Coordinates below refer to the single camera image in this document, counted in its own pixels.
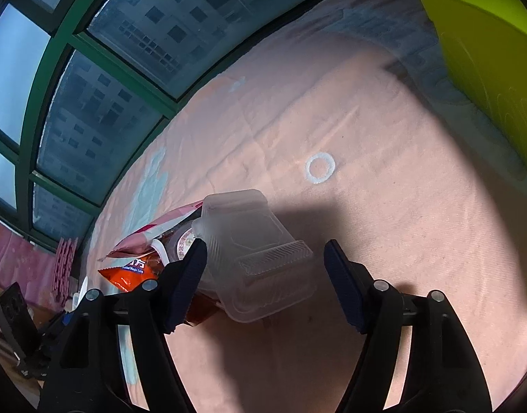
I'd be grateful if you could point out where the clear ribbed plastic tray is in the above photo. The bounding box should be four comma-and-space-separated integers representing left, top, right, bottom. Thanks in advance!
190, 189, 315, 323

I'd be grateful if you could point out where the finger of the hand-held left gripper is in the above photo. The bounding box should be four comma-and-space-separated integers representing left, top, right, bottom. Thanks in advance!
37, 309, 78, 346

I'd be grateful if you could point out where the pink ridged plastic piece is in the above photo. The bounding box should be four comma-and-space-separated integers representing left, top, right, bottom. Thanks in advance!
52, 236, 79, 306

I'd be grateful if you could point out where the lime green cardboard box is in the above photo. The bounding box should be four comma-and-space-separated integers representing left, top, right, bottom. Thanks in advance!
416, 0, 527, 194

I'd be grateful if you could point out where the pink printed blanket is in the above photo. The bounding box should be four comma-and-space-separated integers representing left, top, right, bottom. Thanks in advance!
76, 0, 527, 413

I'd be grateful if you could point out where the green window frame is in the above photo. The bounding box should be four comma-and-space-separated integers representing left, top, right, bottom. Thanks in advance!
0, 0, 346, 246

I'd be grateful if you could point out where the pink snack wrapper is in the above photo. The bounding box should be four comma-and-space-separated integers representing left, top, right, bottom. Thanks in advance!
97, 201, 204, 261

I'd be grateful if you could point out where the grey apartment building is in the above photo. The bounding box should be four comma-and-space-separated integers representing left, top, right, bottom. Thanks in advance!
31, 0, 333, 233

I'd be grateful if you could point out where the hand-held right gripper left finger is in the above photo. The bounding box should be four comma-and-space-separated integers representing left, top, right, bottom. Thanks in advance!
39, 239, 208, 413

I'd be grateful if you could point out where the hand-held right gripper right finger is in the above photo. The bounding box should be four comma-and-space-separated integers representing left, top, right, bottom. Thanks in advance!
324, 240, 494, 413

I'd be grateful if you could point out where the small cup with printed lid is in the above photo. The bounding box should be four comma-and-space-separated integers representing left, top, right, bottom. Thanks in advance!
154, 219, 202, 265

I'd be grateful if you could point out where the black rectangular device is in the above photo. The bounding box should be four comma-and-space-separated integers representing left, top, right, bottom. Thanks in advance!
0, 282, 39, 353

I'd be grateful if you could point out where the orange snack packet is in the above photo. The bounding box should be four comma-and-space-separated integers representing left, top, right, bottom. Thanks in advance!
97, 254, 223, 328

